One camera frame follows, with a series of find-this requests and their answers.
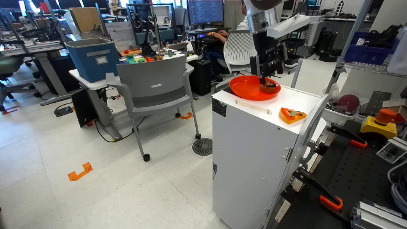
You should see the computer monitor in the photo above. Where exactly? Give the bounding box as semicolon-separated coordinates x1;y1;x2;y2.
187;0;224;25

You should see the white toy kitchen cabinet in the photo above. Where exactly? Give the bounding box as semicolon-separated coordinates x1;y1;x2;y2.
212;86;328;229

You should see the toy pizza slice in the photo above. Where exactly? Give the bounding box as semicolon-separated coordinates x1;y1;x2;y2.
279;108;307;124

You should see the orange black clamp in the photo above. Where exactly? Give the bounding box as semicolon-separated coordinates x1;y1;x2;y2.
328;123;368;149
293;168;343;211

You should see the orange plastic plate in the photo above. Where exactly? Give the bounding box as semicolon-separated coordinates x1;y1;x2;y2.
229;75;281;100

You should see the black perforated board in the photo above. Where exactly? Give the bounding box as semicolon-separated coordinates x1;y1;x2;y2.
276;121;399;229

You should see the yellow emergency stop box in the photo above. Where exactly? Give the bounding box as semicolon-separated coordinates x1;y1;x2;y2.
360;108;398;138

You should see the orange floor marker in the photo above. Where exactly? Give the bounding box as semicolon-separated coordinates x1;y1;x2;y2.
67;161;93;182

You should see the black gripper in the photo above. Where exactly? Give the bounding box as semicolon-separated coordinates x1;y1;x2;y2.
251;32;284;76

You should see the blue storage bin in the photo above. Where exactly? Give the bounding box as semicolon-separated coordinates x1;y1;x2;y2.
66;38;120;82

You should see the white mesh chair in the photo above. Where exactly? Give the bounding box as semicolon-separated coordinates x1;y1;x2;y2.
224;30;257;72

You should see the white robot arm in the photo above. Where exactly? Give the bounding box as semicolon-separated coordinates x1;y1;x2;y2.
243;0;310;77

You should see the grey plastic chair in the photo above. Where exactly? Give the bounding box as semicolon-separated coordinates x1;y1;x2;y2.
106;54;201;161

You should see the chocolate glazed toy donut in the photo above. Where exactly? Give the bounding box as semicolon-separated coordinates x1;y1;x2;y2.
259;84;277;94

